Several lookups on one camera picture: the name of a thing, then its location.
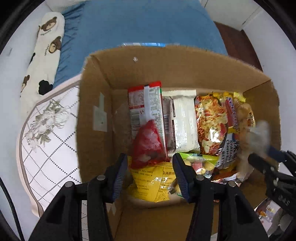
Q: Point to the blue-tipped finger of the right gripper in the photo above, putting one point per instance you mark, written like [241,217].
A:
[286,157]

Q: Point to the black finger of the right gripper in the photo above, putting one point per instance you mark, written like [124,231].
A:
[261,165]

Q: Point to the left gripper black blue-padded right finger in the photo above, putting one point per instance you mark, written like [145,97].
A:
[237,219]

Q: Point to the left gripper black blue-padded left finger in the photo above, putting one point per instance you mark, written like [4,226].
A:
[62,218]

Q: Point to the yellow cracker packet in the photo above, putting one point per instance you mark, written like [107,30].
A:
[244,115]

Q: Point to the colourful candy balls bag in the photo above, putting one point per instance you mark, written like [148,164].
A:
[202,164]

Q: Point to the cheese ramen noodle packet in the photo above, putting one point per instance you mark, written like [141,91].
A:
[218,127]

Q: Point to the yellow chips packet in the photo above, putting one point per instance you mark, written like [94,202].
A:
[154,183]

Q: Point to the white wafer packet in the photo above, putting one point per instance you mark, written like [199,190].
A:
[180,121]

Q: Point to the bright red snack packet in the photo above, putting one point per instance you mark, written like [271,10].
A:
[147,147]

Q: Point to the red white snack packet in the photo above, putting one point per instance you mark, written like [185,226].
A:
[145,103]

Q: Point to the white grey snack packet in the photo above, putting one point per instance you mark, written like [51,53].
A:
[254,140]

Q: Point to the orange panda snack packet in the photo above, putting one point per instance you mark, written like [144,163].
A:
[222,176]

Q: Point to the cardboard milk box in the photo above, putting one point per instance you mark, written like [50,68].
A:
[176,67]

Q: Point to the bear print long pillow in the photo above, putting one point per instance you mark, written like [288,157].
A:
[40,76]

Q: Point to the white door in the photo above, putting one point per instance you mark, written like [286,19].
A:
[233,13]

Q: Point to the blue bed sheet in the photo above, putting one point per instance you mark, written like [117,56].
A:
[97,25]

